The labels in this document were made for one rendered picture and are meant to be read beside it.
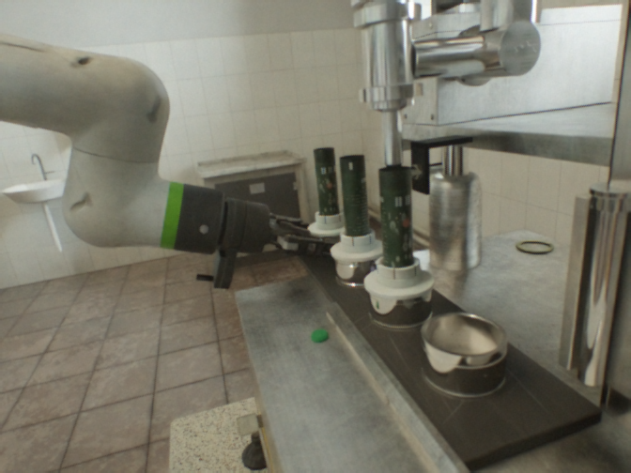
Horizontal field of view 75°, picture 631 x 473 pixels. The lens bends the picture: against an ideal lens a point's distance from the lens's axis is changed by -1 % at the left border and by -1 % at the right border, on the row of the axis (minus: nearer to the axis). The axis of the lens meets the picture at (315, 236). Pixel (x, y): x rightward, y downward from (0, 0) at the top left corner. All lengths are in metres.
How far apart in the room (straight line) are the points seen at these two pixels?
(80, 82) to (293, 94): 3.50
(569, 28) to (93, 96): 0.55
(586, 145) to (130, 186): 0.46
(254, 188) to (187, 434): 2.61
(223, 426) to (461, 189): 0.55
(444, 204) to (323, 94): 3.53
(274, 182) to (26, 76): 2.82
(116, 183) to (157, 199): 0.05
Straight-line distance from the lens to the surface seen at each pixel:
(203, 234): 0.56
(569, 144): 0.37
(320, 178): 0.61
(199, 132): 3.86
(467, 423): 0.34
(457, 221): 0.58
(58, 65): 0.54
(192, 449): 0.78
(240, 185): 3.24
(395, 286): 0.43
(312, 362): 0.42
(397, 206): 0.40
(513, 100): 0.57
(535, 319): 0.50
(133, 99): 0.53
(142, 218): 0.55
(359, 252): 0.52
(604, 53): 0.66
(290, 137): 3.97
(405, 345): 0.42
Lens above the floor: 1.27
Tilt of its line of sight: 19 degrees down
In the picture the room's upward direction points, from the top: 6 degrees counter-clockwise
